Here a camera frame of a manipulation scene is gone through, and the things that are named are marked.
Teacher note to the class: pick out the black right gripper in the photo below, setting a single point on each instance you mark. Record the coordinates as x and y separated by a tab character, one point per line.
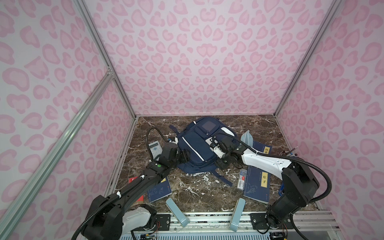
220	165

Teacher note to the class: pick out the navy blue student backpack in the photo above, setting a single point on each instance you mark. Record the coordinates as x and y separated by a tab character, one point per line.
196	139

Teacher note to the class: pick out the right teal stand block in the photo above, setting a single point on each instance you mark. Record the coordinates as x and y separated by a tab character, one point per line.
237	214

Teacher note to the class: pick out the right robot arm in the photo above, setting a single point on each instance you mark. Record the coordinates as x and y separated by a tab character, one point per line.
304	182

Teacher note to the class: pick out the teal stand block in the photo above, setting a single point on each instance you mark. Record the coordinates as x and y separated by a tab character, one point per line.
177	213
237	214

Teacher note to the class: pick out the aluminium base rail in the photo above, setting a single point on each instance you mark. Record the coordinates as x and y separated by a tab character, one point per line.
314	225

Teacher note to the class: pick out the grey pocket calculator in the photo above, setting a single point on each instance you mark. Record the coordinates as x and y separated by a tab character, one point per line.
156	149

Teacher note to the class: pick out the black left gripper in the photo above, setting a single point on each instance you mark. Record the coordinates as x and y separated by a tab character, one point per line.
184	155

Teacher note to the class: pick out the teal pencil pouch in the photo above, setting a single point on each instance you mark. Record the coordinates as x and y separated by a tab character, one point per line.
247	138

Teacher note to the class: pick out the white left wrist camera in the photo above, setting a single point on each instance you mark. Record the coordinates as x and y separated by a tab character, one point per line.
173	140

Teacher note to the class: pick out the left teal stand block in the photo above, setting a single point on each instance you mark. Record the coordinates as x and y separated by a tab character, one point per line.
177	213

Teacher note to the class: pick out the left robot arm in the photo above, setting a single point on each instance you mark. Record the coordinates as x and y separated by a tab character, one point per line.
104	219

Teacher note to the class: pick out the navy book yellow label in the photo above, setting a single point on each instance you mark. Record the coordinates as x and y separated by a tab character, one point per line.
266	149

